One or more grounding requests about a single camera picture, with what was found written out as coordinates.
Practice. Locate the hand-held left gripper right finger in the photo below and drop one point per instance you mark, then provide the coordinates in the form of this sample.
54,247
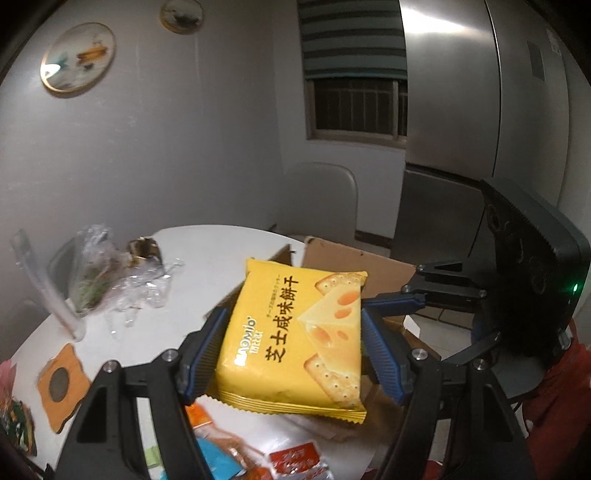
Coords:
383,360

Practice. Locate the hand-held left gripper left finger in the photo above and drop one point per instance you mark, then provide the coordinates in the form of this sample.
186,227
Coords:
205,350

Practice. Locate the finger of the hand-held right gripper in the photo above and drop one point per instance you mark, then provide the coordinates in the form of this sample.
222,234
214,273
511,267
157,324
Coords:
485,344
443,293

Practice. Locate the orange meat snack packet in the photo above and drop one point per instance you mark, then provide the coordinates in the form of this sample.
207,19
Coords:
217,424

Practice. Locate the yellow cracker packet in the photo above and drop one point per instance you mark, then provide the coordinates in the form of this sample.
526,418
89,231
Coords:
286,341

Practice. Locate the brown cardboard box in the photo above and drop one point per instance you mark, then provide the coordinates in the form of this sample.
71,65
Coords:
341,258

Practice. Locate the green snack bar packet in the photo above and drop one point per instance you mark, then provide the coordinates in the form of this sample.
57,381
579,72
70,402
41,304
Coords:
152,459

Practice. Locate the crumpled clear plastic wrap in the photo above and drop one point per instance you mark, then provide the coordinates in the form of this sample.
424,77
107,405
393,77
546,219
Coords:
143,286

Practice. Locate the person's red clothing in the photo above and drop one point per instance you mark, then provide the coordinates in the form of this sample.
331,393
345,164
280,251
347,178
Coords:
563,406

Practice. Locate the blue snack packet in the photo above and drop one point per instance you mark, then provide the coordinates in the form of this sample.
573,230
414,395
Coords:
217,457

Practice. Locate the gold foil wrapper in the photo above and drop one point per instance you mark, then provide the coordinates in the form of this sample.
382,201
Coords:
143,249

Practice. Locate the red and white snack packet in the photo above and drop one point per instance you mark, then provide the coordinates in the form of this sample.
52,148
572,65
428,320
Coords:
300,461

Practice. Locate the clear bag of greens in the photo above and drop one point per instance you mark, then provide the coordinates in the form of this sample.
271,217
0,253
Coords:
92,272

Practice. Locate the orange coaster mat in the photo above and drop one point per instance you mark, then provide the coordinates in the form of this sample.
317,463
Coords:
62,387

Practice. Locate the white chair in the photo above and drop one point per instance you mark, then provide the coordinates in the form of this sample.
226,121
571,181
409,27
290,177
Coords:
318,198

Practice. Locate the clear wrapped tube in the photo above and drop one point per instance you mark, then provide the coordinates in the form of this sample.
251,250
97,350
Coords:
46,286

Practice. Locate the silver refrigerator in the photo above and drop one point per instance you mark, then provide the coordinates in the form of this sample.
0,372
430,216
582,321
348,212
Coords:
452,92

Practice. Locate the pink plastic bag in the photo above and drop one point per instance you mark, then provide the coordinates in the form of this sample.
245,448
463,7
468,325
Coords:
7,378

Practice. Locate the green snack packets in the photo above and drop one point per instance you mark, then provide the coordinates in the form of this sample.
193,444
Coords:
18,424

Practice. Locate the barred window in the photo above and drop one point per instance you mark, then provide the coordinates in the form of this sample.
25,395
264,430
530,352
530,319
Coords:
355,110

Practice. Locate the striped window blind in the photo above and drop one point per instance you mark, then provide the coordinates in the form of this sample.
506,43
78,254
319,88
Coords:
351,37

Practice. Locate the large round wall plate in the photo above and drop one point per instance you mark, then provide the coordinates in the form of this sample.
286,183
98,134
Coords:
78,57

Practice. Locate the small round wall plate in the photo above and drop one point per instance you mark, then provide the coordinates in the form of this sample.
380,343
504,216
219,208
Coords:
181,14

